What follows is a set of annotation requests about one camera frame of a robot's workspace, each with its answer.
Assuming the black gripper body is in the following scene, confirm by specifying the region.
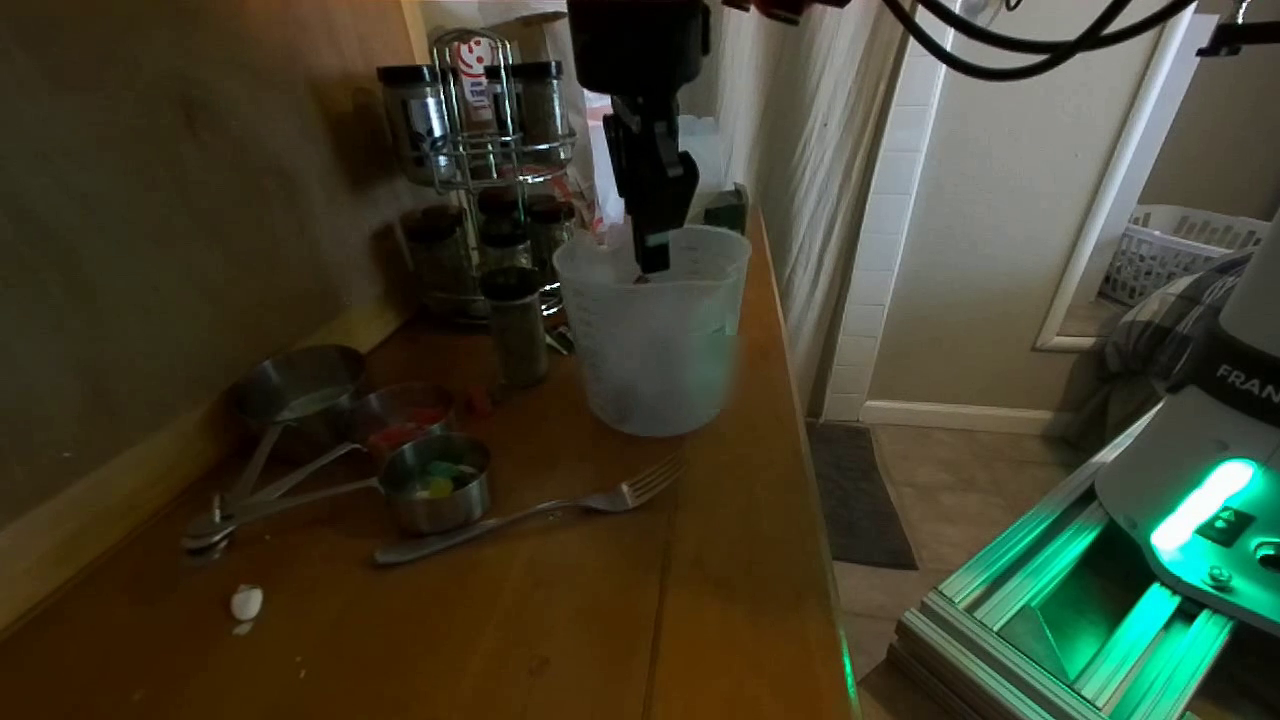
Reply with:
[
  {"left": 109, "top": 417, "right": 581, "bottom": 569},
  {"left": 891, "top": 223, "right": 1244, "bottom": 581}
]
[{"left": 567, "top": 0, "right": 708, "bottom": 158}]

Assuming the translucent plastic measuring jug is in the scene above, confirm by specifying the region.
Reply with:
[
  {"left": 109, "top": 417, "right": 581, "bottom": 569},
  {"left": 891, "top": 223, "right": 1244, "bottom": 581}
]
[{"left": 553, "top": 223, "right": 752, "bottom": 435}]

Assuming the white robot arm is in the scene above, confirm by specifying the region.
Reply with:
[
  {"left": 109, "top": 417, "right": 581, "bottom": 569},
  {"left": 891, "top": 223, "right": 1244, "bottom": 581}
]
[{"left": 567, "top": 0, "right": 1280, "bottom": 633}]

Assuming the green tea box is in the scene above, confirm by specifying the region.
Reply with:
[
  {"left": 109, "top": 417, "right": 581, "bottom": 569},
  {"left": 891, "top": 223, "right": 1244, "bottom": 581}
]
[{"left": 702, "top": 188, "right": 749, "bottom": 233}]

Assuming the metal spice rack with jars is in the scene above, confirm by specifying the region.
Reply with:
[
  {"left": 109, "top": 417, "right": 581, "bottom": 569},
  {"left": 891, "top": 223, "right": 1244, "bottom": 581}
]
[{"left": 376, "top": 29, "right": 582, "bottom": 325}]

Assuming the dark glass spice shaker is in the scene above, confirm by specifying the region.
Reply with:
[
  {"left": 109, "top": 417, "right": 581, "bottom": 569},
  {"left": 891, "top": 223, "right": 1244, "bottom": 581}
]
[{"left": 479, "top": 268, "right": 546, "bottom": 388}]

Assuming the silver metal fork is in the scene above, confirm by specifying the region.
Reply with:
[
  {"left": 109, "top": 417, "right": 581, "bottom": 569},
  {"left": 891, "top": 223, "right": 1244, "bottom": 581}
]
[{"left": 371, "top": 471, "right": 668, "bottom": 569}]

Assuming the large steel measuring cup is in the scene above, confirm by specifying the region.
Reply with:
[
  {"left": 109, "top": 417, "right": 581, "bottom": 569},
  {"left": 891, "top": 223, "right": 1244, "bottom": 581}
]
[{"left": 209, "top": 346, "right": 368, "bottom": 521}]

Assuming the dark floor mat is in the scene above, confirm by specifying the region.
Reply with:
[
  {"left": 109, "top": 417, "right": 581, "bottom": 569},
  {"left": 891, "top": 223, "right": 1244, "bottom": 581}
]
[{"left": 809, "top": 425, "right": 916, "bottom": 569}]

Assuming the white laundry basket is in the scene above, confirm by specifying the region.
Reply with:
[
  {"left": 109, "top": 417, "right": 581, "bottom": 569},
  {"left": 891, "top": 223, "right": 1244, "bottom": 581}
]
[{"left": 1097, "top": 205, "right": 1266, "bottom": 308}]

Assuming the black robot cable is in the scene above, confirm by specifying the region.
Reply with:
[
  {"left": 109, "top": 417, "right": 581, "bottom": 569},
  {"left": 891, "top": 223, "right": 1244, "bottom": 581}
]
[{"left": 884, "top": 0, "right": 1205, "bottom": 84}]

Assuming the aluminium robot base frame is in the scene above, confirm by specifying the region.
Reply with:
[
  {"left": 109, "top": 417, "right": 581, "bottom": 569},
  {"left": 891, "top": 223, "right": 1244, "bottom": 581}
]
[{"left": 897, "top": 411, "right": 1280, "bottom": 720}]

